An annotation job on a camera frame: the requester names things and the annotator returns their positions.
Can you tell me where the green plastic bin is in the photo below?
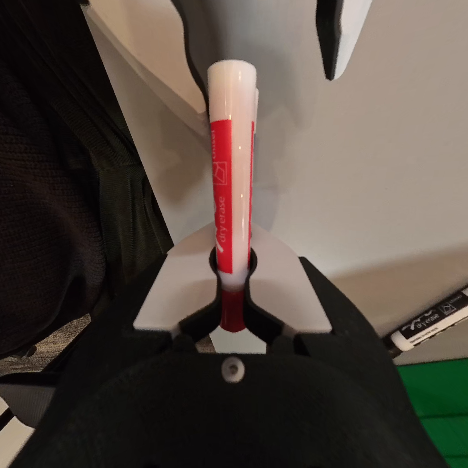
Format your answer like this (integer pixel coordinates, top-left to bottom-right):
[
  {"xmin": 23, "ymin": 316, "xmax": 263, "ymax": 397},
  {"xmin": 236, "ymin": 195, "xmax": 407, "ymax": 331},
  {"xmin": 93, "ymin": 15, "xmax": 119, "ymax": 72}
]
[{"xmin": 397, "ymin": 349, "xmax": 468, "ymax": 468}]

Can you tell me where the black dry erase marker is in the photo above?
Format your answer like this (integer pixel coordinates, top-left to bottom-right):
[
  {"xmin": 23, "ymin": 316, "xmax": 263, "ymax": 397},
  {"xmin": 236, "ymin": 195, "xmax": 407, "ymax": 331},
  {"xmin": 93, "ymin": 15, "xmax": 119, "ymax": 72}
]
[{"xmin": 383, "ymin": 288, "xmax": 468, "ymax": 354}]

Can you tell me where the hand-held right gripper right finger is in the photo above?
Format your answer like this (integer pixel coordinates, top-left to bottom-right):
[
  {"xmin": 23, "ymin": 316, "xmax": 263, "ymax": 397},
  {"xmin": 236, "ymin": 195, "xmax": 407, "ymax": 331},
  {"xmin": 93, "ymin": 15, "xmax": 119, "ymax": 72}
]
[{"xmin": 244, "ymin": 223, "xmax": 332, "ymax": 340}]

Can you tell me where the red dry erase marker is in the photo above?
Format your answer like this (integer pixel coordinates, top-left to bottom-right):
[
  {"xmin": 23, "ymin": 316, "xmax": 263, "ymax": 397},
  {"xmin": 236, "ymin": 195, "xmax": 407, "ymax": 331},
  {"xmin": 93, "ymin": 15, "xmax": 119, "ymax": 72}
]
[{"xmin": 207, "ymin": 62, "xmax": 259, "ymax": 332}]

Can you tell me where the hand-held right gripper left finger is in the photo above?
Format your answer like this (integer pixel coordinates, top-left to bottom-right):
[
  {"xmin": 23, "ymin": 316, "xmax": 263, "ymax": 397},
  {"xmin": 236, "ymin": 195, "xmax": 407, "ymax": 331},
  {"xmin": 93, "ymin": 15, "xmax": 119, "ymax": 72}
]
[{"xmin": 133, "ymin": 224, "xmax": 223, "ymax": 337}]

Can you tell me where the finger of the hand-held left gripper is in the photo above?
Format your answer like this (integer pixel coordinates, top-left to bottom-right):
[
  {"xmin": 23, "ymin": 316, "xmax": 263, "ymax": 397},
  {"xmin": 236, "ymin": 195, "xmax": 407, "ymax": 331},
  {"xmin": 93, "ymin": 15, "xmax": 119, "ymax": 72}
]
[
  {"xmin": 89, "ymin": 0, "xmax": 210, "ymax": 133},
  {"xmin": 317, "ymin": 0, "xmax": 366, "ymax": 81}
]

